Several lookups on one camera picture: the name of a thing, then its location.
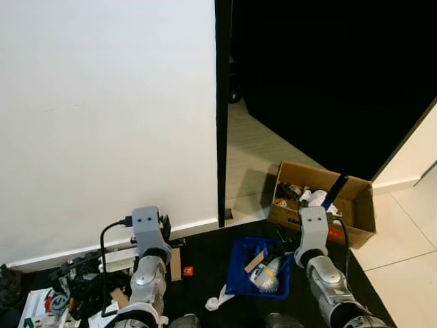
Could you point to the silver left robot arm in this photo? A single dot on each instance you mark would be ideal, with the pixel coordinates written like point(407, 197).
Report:
point(147, 287)

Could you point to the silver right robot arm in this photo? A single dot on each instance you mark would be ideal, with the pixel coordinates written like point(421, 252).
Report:
point(328, 277)

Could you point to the brown cardboard strip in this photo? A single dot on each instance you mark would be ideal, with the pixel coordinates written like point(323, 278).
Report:
point(175, 265)

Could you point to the small red scrap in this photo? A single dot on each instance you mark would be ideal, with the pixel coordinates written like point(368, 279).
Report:
point(188, 270)

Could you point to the small grey door stop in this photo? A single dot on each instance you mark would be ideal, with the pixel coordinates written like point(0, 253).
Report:
point(229, 214)

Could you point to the white paper scrap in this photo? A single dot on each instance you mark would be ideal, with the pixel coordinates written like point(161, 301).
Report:
point(220, 299)

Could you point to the flat wooden stick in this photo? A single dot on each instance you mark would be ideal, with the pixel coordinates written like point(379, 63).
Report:
point(256, 261)

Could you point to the crushed clear plastic bottle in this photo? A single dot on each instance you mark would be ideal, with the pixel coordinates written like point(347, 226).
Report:
point(268, 277)

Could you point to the black crumpled trash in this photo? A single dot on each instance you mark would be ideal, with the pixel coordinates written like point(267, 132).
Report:
point(290, 191)

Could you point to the black wheeled cart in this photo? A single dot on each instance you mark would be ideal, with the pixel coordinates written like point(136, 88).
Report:
point(234, 92)

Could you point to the grey robot right leg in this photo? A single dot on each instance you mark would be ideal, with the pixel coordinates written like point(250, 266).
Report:
point(283, 321)

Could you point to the black bundle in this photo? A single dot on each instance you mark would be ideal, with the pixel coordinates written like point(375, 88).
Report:
point(8, 287)

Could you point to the brown cardboard box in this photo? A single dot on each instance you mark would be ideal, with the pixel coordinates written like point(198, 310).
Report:
point(358, 212)

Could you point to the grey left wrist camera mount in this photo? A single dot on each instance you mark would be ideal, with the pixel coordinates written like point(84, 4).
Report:
point(145, 222)

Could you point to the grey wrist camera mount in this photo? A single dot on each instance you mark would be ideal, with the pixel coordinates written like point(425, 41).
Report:
point(313, 222)
point(145, 222)

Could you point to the black door frame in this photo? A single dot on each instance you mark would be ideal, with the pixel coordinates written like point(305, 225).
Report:
point(222, 102)

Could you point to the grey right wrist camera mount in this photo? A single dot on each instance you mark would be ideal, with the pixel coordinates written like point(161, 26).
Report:
point(313, 222)

